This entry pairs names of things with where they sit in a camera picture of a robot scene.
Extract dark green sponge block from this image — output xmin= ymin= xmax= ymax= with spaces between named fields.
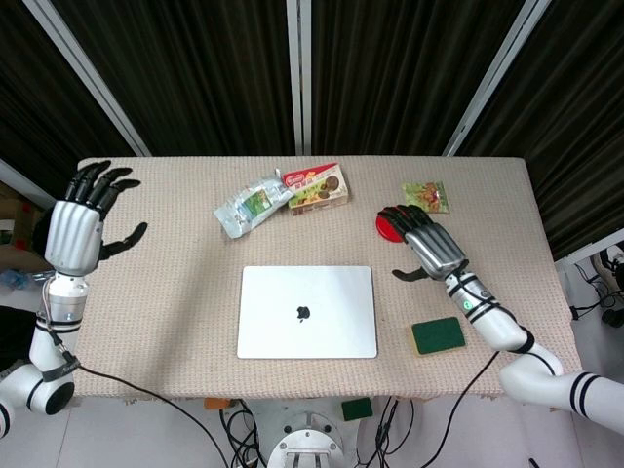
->
xmin=340 ymin=397 xmax=374 ymax=423

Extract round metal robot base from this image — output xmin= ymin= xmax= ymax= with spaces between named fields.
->
xmin=266 ymin=413 xmax=360 ymax=468

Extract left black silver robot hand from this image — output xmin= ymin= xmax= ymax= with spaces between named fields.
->
xmin=44 ymin=159 xmax=149 ymax=277

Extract person in black clothes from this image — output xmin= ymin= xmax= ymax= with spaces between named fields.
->
xmin=0 ymin=208 xmax=54 ymax=374

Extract beige woven tablecloth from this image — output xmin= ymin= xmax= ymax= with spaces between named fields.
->
xmin=72 ymin=155 xmax=586 ymax=405

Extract green square snack packet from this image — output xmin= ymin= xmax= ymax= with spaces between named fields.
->
xmin=400 ymin=180 xmax=450 ymax=215

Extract green yellow scouring sponge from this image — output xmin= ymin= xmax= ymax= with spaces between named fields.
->
xmin=409 ymin=316 xmax=468 ymax=359

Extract red round plastic disc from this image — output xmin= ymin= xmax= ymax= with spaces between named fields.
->
xmin=373 ymin=208 xmax=409 ymax=244

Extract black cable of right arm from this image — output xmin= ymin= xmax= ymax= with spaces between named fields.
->
xmin=437 ymin=349 xmax=502 ymax=468

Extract brown cardboard box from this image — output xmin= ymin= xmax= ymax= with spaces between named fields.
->
xmin=0 ymin=182 xmax=55 ymax=273

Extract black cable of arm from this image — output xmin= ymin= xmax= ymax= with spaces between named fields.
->
xmin=53 ymin=335 xmax=231 ymax=468
xmin=437 ymin=349 xmax=502 ymax=468

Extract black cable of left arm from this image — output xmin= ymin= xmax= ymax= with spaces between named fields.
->
xmin=53 ymin=335 xmax=231 ymax=468

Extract black pleated curtain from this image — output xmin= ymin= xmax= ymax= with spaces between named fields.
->
xmin=310 ymin=0 xmax=526 ymax=157
xmin=51 ymin=0 xmax=297 ymax=157
xmin=455 ymin=0 xmax=624 ymax=259
xmin=0 ymin=0 xmax=140 ymax=181

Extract black floor cables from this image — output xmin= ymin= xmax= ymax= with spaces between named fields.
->
xmin=568 ymin=262 xmax=624 ymax=337

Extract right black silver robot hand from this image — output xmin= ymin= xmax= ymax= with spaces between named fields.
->
xmin=377 ymin=204 xmax=470 ymax=284

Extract white aluminium frame post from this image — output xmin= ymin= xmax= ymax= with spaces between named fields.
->
xmin=21 ymin=0 xmax=152 ymax=158
xmin=442 ymin=0 xmax=555 ymax=158
xmin=286 ymin=0 xmax=314 ymax=157

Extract silver green snack pouch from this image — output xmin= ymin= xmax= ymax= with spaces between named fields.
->
xmin=213 ymin=171 xmax=298 ymax=240

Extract black cable bundle under table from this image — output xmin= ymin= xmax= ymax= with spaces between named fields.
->
xmin=218 ymin=398 xmax=269 ymax=468

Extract cookie box with red label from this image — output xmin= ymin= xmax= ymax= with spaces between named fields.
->
xmin=282 ymin=162 xmax=352 ymax=217

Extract silver Apple laptop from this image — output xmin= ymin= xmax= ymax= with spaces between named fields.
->
xmin=236 ymin=265 xmax=379 ymax=361

